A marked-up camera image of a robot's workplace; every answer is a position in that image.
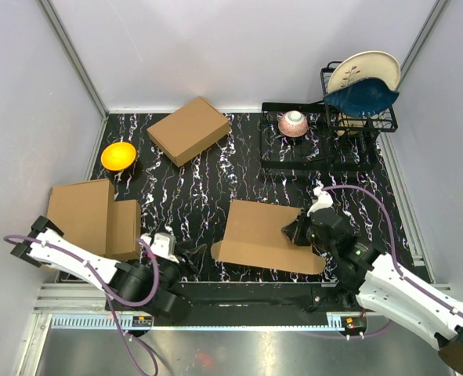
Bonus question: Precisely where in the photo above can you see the closed cardboard box back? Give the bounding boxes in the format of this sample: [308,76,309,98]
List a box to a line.
[147,97,230,167]

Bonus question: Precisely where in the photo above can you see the orange bowl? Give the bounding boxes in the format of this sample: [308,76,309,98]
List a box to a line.
[100,142,136,172]

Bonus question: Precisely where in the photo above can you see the blue leaf plate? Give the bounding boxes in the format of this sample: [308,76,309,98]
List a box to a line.
[324,78,400,118]

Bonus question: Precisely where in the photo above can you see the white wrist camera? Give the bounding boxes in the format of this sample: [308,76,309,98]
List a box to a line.
[140,233,179,263]
[307,186,333,216]

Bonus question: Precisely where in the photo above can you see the black wire dish rack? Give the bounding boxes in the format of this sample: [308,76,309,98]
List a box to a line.
[260,61,398,172]

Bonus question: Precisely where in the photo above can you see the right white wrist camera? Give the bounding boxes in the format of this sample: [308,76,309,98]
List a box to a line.
[307,186,333,216]

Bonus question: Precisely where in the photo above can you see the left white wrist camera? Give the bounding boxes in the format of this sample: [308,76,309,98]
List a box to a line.
[140,233,179,263]

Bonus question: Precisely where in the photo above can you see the cream floral plate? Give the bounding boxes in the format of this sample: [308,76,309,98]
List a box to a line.
[327,51,401,93]

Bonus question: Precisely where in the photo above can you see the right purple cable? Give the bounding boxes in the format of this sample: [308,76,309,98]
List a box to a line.
[305,185,463,340]

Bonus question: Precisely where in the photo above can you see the pink patterned bowl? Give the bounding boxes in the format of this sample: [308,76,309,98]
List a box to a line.
[278,110,308,138]

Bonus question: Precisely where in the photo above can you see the large cardboard box left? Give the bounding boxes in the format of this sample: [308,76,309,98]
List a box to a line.
[47,179,114,256]

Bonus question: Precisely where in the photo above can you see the beige cup in rack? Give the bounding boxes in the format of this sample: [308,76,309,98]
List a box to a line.
[336,120,364,136]

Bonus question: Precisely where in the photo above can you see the small cardboard box left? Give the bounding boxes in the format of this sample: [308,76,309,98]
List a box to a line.
[107,200,141,261]

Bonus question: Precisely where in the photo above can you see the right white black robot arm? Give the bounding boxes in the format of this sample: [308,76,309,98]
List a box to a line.
[282,208,463,375]

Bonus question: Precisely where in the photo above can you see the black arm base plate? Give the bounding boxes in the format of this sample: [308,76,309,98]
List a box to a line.
[104,282,373,326]

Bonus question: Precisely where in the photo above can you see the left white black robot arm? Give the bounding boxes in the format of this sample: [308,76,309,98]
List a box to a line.
[4,216,208,324]

